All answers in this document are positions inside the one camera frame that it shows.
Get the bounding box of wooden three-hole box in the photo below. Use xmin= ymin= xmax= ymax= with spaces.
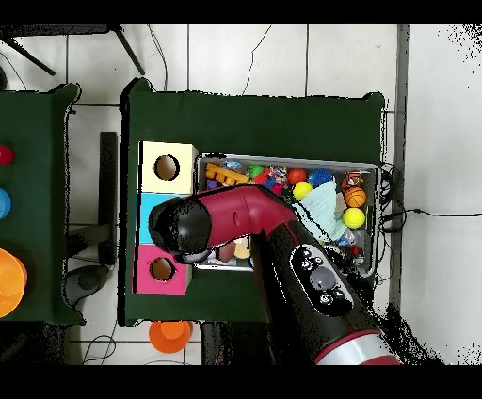
xmin=133 ymin=140 xmax=200 ymax=296

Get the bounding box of shallow clear mesh bin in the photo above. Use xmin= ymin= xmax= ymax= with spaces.
xmin=189 ymin=152 xmax=380 ymax=279

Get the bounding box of brown football toy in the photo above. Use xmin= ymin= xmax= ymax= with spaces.
xmin=217 ymin=242 xmax=237 ymax=263

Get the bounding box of smooth yellow ball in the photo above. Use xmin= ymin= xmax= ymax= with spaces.
xmin=292 ymin=181 xmax=314 ymax=201

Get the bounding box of dark green table cloth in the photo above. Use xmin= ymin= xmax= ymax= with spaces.
xmin=119 ymin=76 xmax=386 ymax=334
xmin=0 ymin=83 xmax=86 ymax=327

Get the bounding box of blue spiky ball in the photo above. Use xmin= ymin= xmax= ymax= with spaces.
xmin=307 ymin=168 xmax=334 ymax=188

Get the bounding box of mint green cloth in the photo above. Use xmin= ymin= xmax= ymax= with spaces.
xmin=291 ymin=180 xmax=348 ymax=243

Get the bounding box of orange basketball toy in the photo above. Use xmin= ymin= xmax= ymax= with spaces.
xmin=343 ymin=186 xmax=368 ymax=209

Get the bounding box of yellow tennis ball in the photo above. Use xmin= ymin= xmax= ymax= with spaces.
xmin=342 ymin=207 xmax=367 ymax=231

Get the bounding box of black upright stand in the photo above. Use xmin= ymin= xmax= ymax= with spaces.
xmin=65 ymin=131 xmax=119 ymax=306

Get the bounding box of black tripod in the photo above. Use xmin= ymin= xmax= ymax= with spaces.
xmin=0 ymin=24 xmax=146 ymax=76

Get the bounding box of blue plastic cup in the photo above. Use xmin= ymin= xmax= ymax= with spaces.
xmin=0 ymin=187 xmax=12 ymax=221

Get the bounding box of large orange plastic cup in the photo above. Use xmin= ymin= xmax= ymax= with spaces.
xmin=0 ymin=247 xmax=28 ymax=319

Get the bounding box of thin black cable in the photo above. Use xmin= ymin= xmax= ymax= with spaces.
xmin=146 ymin=24 xmax=169 ymax=92
xmin=241 ymin=24 xmax=273 ymax=96

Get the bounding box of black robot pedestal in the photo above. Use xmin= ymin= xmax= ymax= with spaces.
xmin=199 ymin=321 xmax=280 ymax=366

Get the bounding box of black power cable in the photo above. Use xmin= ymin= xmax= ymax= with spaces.
xmin=378 ymin=161 xmax=482 ymax=236

